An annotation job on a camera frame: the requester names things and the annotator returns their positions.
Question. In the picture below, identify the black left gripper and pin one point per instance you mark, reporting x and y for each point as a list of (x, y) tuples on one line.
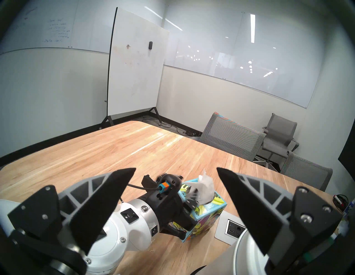
[(169, 208)]

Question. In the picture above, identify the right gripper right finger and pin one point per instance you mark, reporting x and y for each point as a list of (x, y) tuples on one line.
[(258, 210)]

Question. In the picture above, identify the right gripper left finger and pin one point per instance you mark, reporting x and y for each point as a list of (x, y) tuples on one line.
[(91, 210)]

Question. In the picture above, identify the colourful patterned tissue box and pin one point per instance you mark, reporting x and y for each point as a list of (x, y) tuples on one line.
[(210, 210)]

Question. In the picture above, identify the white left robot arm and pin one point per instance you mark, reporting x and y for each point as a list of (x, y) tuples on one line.
[(130, 230)]

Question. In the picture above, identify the white table outlet plate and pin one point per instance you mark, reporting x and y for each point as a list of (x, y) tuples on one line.
[(222, 228)]

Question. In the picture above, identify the wide grey mesh chair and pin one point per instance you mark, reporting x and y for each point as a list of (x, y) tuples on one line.
[(231, 137)]

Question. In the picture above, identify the grey swivel office chair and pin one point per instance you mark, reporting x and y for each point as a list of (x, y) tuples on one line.
[(280, 134)]

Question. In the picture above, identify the whiteboard cleaner spray bottle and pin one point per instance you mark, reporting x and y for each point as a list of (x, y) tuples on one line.
[(350, 205)]

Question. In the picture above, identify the rolling whiteboard on stand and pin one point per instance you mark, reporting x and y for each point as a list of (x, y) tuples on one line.
[(133, 69)]

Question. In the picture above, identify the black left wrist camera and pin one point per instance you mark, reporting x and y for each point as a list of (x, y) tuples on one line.
[(172, 183)]

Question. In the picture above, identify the long glass wall board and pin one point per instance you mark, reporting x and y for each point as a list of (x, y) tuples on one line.
[(235, 52)]

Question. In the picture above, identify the wall whiteboard with writing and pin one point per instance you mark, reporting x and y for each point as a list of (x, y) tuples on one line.
[(41, 26)]

